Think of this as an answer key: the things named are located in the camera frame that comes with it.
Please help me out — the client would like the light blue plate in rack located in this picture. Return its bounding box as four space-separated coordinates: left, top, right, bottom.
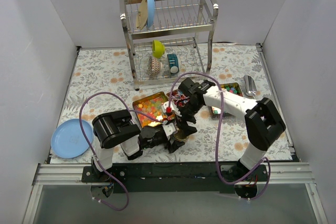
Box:
142 0 155 29

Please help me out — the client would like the teal mug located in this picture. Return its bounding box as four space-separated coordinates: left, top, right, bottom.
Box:
167 54 180 74

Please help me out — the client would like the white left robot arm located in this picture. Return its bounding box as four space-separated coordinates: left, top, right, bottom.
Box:
91 110 186 182

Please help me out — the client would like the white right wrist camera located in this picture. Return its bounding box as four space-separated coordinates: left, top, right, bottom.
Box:
161 101 181 116

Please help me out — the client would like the steel dish rack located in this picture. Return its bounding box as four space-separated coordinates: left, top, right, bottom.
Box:
119 0 219 90

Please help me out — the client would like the tin with gummy candies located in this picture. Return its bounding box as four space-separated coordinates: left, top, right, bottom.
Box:
132 92 174 127

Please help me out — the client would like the light blue plate on table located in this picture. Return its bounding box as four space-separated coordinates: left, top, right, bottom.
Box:
51 119 89 159

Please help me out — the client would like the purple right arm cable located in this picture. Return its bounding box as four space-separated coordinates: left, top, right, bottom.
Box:
167 72 271 201

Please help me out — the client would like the gold tin with lollipops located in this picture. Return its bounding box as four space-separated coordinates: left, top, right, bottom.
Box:
171 89 190 107

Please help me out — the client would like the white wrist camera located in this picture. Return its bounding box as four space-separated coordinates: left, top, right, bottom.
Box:
161 101 181 116
162 122 178 137

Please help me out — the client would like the silver metal scoop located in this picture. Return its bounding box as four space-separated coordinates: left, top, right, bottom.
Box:
243 74 257 98

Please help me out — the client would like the gold round jar lid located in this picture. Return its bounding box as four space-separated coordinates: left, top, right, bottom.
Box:
174 132 188 142

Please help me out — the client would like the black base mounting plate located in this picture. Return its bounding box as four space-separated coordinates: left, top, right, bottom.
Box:
81 162 267 194

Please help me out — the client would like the beige wooden plate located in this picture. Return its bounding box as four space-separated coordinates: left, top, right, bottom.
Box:
136 0 148 30

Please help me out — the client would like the aluminium frame rail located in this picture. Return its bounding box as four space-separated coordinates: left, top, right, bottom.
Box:
23 162 328 223

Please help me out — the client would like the tin with star candies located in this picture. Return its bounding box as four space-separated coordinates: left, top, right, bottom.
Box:
208 82 244 120

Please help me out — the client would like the patterned ceramic bowl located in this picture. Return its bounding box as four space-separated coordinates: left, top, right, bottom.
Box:
148 56 162 78

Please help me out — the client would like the green bowl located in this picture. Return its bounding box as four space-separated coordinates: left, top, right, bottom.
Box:
152 40 165 59

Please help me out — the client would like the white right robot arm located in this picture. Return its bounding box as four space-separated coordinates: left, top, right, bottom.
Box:
165 78 286 181

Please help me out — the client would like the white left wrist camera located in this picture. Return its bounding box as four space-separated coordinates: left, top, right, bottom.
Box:
162 122 178 137

